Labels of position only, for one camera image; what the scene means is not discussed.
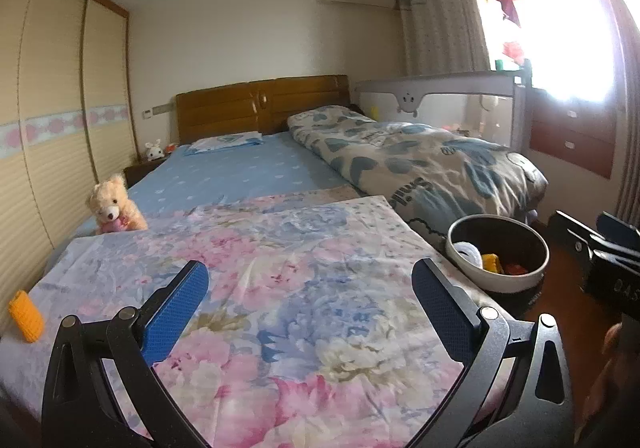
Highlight small orange foam fruit net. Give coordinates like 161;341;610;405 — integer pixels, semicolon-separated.
7;290;46;344

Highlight grey curtain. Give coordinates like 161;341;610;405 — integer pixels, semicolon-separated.
397;0;491;76
615;2;640;229

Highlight heart patterned quilt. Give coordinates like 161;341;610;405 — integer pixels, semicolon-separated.
286;105;548;239

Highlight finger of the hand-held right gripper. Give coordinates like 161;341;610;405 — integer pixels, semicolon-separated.
549;210;601;253
597;213;640;261

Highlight white rimmed black bin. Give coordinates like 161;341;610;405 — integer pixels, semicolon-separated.
445;214;551;319

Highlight red brown drawer cabinet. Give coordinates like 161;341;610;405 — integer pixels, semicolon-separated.
527;88;616;179

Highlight bed with blue sheet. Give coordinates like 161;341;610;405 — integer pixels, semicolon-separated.
65;133;361;239

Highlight wall switch panel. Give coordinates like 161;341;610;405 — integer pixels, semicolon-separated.
142;102;176;119

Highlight dark wooden nightstand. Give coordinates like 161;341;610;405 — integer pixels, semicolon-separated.
123;157;171;189

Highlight beige sliding door wardrobe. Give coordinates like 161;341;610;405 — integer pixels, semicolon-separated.
0;0;141;323

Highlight white foam fruit net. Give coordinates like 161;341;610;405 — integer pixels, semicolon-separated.
452;240;483;271

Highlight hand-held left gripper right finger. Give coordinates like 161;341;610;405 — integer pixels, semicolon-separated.
407;259;576;448

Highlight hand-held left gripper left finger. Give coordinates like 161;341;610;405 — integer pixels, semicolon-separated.
41;260;211;448

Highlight hanging red clothes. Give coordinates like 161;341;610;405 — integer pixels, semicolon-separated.
477;0;526;23

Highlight beige teddy bear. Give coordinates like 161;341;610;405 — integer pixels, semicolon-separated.
86;173;149;235

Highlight blue patterned pillow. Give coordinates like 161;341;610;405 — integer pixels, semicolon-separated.
182;130;265;156

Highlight grey bed guard rail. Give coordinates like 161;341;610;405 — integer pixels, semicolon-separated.
352;70;531;163

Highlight person's right hand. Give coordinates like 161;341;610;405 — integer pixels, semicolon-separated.
585;323;623;419

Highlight wooden headboard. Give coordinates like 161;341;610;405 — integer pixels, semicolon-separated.
175;74;350;145

